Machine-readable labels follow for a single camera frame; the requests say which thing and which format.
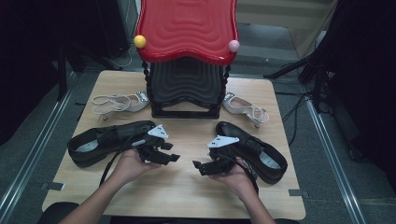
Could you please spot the metal floor rail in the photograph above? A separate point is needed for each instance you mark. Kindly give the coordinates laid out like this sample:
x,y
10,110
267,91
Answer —
x,y
330,158
31,158

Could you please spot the grey tape strip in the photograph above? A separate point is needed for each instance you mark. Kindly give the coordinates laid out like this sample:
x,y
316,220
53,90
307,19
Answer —
x,y
298,193
51,186

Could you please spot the black leather shoe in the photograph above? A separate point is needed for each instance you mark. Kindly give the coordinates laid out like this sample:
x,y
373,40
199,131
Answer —
x,y
106,137
230,129

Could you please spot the person's right hand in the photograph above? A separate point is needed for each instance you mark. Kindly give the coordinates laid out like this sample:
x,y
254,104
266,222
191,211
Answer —
x,y
238,182

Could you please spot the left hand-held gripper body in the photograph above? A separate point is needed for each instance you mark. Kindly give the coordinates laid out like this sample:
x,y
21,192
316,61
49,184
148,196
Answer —
x,y
154,146

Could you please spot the red and black shoe rack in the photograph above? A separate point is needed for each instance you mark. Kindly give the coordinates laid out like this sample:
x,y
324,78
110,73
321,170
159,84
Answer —
x,y
186,28

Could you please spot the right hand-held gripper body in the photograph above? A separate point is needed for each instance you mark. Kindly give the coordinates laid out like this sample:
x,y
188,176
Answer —
x,y
222,158

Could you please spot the black tripod leg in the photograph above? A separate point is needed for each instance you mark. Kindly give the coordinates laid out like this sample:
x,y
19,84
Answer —
x,y
286,68

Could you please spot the dark curtain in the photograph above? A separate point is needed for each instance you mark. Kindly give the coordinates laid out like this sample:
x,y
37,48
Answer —
x,y
367,62
31,46

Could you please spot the black metal stand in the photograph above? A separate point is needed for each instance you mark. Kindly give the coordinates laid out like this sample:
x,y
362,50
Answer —
x,y
62,81

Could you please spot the person's left hand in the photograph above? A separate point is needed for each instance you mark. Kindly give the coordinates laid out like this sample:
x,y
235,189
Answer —
x,y
130,168

